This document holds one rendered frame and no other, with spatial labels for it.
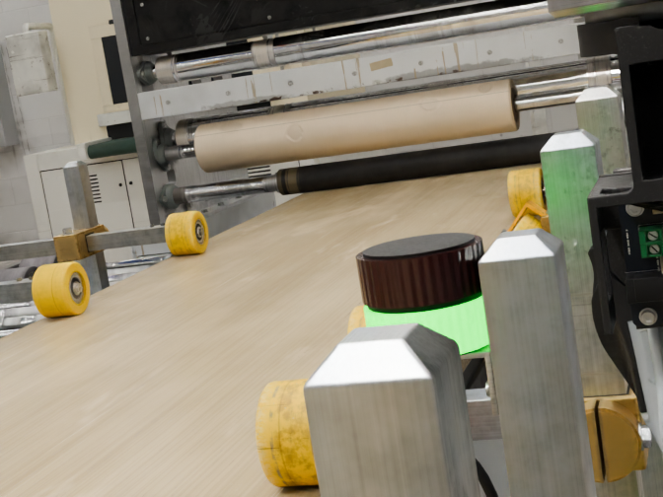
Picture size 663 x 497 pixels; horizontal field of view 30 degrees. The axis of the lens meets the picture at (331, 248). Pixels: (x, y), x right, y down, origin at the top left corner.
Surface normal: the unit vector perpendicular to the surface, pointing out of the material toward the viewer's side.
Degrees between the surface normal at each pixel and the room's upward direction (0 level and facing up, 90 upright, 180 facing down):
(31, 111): 90
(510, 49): 90
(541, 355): 90
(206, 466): 0
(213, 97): 90
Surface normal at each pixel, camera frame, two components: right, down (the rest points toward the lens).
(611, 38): -0.79, 0.22
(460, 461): 0.95, -0.11
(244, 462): -0.15, -0.98
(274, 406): -0.30, -0.61
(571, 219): -0.28, 0.19
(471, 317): 0.59, 0.03
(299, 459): -0.24, 0.41
